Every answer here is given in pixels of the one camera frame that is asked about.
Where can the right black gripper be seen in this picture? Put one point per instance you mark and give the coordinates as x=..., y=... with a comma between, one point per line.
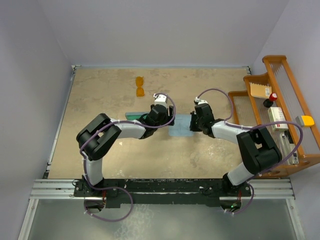
x=193, y=127

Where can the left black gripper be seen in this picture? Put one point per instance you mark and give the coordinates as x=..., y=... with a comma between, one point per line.
x=168, y=118

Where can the light blue cleaning cloth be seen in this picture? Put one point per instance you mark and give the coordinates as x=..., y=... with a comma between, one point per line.
x=181, y=127

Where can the blue-grey glasses case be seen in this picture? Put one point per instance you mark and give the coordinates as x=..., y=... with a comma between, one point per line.
x=130, y=116

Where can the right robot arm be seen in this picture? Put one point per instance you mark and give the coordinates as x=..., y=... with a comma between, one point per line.
x=257, y=147

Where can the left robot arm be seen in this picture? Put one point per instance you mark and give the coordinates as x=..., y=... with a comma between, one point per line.
x=97, y=138

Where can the orange sunglasses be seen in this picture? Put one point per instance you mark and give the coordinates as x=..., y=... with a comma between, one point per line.
x=139, y=81

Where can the brown cardboard envelope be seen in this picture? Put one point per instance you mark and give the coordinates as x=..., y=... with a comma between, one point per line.
x=260, y=90

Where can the red black bottle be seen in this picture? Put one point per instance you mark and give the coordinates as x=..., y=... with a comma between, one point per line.
x=270, y=100

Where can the white red box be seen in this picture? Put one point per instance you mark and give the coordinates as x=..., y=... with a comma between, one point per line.
x=276, y=115

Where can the wooden tiered rack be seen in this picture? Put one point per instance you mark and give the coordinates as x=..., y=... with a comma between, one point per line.
x=249, y=110

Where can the white black stapler device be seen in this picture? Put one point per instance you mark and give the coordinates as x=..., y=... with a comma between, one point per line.
x=287, y=145

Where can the yellow grey sponge block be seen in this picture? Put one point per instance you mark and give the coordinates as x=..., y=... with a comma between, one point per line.
x=305, y=121

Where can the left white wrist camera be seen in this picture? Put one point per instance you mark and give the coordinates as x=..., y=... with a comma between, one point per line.
x=160, y=99

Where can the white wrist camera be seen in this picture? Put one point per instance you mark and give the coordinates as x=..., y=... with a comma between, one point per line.
x=160, y=99
x=198, y=101

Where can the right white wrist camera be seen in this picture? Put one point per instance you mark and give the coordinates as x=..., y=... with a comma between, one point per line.
x=198, y=101

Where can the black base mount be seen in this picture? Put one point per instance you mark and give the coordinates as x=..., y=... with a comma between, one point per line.
x=211, y=192

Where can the aluminium frame rail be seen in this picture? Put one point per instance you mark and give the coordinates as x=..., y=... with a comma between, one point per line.
x=62, y=189

